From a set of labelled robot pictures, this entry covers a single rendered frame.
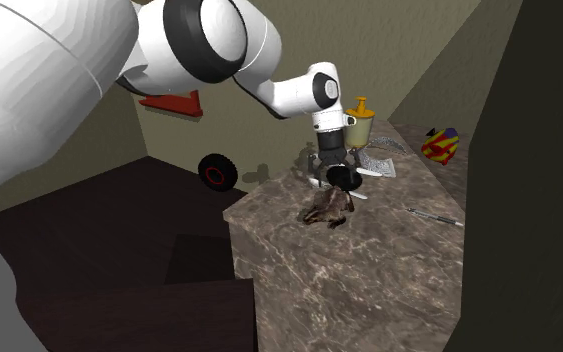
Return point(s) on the grey patterned cloth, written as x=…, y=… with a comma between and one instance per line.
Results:
x=381, y=163

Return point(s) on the yellow lidded beige jar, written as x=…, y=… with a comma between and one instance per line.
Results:
x=359, y=128

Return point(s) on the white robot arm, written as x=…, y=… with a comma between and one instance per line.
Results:
x=42, y=88

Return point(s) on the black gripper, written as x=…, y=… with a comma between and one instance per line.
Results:
x=330, y=145

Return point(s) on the white plastic knife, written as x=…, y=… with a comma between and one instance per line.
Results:
x=371, y=172
x=358, y=195

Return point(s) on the brown animal figure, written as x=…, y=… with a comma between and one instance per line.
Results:
x=327, y=209

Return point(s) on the black round disc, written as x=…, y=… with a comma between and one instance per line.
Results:
x=345, y=178

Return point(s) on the red wedge-shaped object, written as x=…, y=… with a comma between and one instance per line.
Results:
x=176, y=105

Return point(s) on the grey pen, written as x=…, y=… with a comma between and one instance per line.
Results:
x=434, y=217

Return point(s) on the red yellow striped fish toy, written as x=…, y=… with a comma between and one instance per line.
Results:
x=439, y=146

